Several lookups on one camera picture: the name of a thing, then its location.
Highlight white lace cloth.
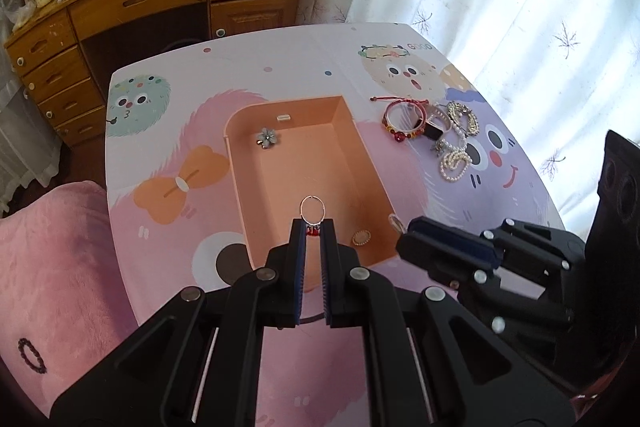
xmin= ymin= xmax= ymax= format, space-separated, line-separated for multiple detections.
xmin=0 ymin=69 xmax=63 ymax=210

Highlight dark bead bracelet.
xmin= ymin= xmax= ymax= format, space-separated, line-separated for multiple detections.
xmin=17 ymin=337 xmax=49 ymax=376

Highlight orange plastic box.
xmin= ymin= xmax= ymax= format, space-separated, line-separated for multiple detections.
xmin=223 ymin=95 xmax=397 ymax=271

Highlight grey flower brooch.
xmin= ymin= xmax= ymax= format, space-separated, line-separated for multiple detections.
xmin=255 ymin=127 xmax=282 ymax=150

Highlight silver chain bracelet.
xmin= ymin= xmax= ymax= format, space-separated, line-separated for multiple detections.
xmin=446 ymin=101 xmax=481 ymax=138

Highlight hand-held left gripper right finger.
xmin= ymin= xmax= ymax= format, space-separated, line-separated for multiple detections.
xmin=320 ymin=218 xmax=577 ymax=427

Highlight red bead bracelet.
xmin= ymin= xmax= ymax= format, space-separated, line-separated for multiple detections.
xmin=382 ymin=102 xmax=427 ymax=144

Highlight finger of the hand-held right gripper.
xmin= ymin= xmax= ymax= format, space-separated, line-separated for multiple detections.
xmin=479 ymin=218 xmax=587 ymax=295
xmin=395 ymin=216 xmax=576 ymax=339

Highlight cartoon printed tablecloth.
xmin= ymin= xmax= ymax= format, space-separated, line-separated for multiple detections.
xmin=105 ymin=22 xmax=567 ymax=427

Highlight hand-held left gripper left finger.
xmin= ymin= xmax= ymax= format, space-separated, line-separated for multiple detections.
xmin=50 ymin=217 xmax=307 ymax=427

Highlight silver hoop earring red charms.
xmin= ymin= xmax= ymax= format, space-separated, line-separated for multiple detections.
xmin=299 ymin=195 xmax=329 ymax=238

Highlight red string bracelet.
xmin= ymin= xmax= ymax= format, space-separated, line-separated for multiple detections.
xmin=370 ymin=95 xmax=431 ymax=106

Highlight pink plush cushion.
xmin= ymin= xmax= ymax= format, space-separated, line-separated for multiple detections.
xmin=0 ymin=180 xmax=142 ymax=420

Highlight white pearl necklace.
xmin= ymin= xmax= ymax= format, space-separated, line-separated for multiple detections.
xmin=431 ymin=138 xmax=474 ymax=182

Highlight dark square watch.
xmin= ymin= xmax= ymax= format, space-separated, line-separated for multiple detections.
xmin=421 ymin=107 xmax=448 ymax=141

